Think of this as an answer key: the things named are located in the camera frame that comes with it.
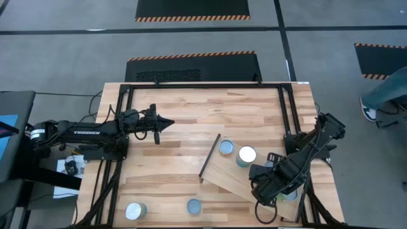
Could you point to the white paper sheet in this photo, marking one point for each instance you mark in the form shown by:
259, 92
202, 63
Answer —
62, 191

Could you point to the black chair base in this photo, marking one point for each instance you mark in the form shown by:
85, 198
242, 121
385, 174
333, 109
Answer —
394, 116

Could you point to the black mat striped edge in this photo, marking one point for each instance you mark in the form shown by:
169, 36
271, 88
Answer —
190, 8
222, 68
378, 60

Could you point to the spicy black beans box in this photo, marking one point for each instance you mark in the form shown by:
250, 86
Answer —
226, 147

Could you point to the small black device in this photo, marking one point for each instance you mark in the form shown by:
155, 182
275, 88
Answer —
71, 167

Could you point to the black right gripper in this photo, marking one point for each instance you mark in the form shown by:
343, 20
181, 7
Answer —
267, 187

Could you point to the person's leg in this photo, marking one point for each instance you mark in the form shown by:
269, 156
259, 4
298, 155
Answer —
388, 90

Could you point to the white can green print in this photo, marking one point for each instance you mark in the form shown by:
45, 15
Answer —
291, 197

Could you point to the pink-green packet at left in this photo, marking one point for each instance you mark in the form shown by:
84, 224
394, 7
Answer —
135, 211

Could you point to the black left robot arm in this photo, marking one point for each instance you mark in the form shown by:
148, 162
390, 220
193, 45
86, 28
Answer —
86, 132

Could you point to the black table frame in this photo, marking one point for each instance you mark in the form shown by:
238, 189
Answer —
206, 86

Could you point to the person's shoe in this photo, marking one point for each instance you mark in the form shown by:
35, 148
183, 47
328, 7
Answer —
368, 111

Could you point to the blue screen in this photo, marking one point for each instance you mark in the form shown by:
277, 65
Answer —
8, 133

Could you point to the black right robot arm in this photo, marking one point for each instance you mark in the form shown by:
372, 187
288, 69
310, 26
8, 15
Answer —
318, 140

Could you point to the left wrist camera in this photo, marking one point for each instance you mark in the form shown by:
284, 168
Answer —
144, 116

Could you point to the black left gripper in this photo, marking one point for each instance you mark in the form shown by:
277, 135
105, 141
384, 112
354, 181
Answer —
133, 122

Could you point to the tall blue green can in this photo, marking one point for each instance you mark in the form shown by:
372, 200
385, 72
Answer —
247, 155

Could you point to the wooden shelf black frame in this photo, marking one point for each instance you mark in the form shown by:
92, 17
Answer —
229, 178

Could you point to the short teal can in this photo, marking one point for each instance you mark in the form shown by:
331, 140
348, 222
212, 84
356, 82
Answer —
194, 206

